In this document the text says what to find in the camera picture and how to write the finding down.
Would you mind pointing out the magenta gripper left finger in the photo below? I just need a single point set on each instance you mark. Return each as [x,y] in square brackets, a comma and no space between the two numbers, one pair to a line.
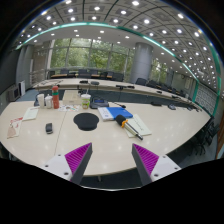
[72,165]

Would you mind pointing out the red cylindrical bottle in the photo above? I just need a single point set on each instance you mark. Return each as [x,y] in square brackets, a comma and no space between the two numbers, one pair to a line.
[55,97]

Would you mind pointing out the long curved conference table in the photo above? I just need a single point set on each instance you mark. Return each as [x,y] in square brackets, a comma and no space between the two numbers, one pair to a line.
[72,83]

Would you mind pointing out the white booklet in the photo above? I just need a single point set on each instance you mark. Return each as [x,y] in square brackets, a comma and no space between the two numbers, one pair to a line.
[31,113]

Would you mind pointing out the red white leaflet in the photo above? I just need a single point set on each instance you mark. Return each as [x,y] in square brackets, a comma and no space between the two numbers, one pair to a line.
[14,127]

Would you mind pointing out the white paper sheet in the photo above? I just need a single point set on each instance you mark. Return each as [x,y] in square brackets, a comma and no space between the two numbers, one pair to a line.
[137,123]

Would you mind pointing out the white lidded cup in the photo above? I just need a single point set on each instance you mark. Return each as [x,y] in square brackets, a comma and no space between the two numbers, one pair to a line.
[48,101]

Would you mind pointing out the plastic cup with green drink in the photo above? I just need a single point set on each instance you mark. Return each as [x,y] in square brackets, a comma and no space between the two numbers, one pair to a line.
[85,99]

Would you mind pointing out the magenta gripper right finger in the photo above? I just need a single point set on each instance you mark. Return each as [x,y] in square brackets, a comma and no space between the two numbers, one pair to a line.
[150,166]

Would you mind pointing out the black round mouse pad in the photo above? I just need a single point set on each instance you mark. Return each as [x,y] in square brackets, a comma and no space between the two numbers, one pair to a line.
[86,121]

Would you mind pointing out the black microphone with yellow ring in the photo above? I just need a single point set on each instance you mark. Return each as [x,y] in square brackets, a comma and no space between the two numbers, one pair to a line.
[123,122]

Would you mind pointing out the white paper cup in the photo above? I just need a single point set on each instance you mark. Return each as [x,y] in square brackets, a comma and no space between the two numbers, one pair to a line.
[41,100]

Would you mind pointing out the grey round pillar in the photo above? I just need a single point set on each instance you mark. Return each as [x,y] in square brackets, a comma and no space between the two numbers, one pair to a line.
[141,66]

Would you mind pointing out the white book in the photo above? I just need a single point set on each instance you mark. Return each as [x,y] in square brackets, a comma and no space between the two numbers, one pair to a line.
[105,114]

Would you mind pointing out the black desk phone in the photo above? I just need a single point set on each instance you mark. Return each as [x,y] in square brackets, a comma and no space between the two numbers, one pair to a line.
[98,102]

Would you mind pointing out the colourful flyer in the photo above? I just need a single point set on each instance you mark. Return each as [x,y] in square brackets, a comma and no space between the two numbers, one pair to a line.
[68,108]

